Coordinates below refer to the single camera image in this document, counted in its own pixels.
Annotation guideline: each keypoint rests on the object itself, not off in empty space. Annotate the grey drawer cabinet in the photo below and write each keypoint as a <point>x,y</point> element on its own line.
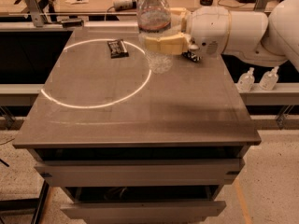
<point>191,112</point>

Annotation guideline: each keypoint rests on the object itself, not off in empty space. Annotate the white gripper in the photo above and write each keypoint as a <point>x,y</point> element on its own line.
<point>207,28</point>

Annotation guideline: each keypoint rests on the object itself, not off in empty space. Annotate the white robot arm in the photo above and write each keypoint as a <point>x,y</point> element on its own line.
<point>251,36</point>

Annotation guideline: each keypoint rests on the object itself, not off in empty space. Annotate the clear sanitizer bottle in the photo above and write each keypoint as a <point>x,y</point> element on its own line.
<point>246,81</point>
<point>269,79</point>

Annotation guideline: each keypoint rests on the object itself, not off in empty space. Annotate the crumpled blue chip bag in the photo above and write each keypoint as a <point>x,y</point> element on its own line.
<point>191,56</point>

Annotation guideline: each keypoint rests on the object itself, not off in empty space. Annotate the upper grey drawer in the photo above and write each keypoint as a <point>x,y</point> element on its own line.
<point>140,173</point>

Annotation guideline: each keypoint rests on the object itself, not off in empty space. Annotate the right clear sanitizer bottle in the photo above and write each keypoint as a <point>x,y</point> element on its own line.
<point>269,79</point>

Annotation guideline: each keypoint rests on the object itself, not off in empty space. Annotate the clear plastic water bottle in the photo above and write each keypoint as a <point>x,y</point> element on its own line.
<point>154,18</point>

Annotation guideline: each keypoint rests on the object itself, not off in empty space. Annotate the left clear sanitizer bottle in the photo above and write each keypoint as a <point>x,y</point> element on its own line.
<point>246,81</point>

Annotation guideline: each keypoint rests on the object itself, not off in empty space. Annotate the left metal bracket post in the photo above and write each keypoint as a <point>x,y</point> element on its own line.
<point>36,13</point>

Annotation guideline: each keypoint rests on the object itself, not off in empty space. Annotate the grey drawer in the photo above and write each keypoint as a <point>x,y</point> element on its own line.
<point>140,173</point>
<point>180,212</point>

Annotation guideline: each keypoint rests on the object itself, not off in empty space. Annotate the lower grey drawer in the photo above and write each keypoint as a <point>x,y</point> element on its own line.
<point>180,212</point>

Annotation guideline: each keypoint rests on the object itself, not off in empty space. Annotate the white tape circle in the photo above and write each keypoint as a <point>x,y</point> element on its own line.
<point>86,76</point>

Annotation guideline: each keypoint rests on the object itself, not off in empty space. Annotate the black snack bar wrapper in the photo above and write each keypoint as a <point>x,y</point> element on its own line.
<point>117,49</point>

